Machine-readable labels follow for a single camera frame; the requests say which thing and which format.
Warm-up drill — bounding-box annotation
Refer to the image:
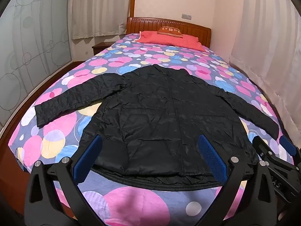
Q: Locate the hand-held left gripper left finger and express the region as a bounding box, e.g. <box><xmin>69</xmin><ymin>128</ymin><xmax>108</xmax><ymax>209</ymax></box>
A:
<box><xmin>25</xmin><ymin>135</ymin><xmax>104</xmax><ymax>226</ymax></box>

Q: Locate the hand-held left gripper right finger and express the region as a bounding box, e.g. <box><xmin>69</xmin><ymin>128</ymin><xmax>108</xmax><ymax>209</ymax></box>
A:
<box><xmin>197</xmin><ymin>134</ymin><xmax>279</xmax><ymax>226</ymax></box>

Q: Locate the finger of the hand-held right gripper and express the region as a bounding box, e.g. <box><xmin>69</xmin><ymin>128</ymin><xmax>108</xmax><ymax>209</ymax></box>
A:
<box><xmin>252</xmin><ymin>136</ymin><xmax>283</xmax><ymax>166</ymax></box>
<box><xmin>280</xmin><ymin>136</ymin><xmax>297</xmax><ymax>158</ymax></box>

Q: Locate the black padded jacket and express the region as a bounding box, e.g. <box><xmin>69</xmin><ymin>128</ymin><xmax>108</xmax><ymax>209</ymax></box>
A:
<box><xmin>35</xmin><ymin>64</ymin><xmax>279</xmax><ymax>185</ymax></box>

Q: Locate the circle print bedsheet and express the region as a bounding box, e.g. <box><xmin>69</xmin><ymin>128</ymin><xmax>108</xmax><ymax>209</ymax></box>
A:
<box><xmin>8</xmin><ymin>33</ymin><xmax>294</xmax><ymax>226</ymax></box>

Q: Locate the cream curtain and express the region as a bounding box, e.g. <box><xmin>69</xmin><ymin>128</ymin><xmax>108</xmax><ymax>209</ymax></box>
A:
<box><xmin>68</xmin><ymin>0</ymin><xmax>132</xmax><ymax>40</ymax></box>
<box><xmin>229</xmin><ymin>0</ymin><xmax>301</xmax><ymax>146</ymax></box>

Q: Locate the wooden nightstand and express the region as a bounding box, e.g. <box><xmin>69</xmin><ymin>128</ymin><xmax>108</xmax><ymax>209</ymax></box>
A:
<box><xmin>92</xmin><ymin>42</ymin><xmax>114</xmax><ymax>56</ymax></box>

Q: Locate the red pillow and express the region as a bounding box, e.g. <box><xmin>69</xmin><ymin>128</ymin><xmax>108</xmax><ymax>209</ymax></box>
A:
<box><xmin>136</xmin><ymin>31</ymin><xmax>210</xmax><ymax>52</ymax></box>

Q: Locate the frosted glass wardrobe door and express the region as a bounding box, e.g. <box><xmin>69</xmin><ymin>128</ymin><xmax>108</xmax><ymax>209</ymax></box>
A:
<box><xmin>0</xmin><ymin>0</ymin><xmax>73</xmax><ymax>128</ymax></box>

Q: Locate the orange embroidered cushion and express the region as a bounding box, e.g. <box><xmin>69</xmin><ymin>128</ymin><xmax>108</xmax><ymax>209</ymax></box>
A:
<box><xmin>157</xmin><ymin>26</ymin><xmax>182</xmax><ymax>38</ymax></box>

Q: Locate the wooden bed headboard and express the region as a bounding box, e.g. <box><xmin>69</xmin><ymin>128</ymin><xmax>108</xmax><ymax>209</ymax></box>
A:
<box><xmin>126</xmin><ymin>17</ymin><xmax>211</xmax><ymax>46</ymax></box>

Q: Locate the wooden wall trim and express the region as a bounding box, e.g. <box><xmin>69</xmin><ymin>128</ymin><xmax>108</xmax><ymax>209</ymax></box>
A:
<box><xmin>130</xmin><ymin>0</ymin><xmax>137</xmax><ymax>27</ymax></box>

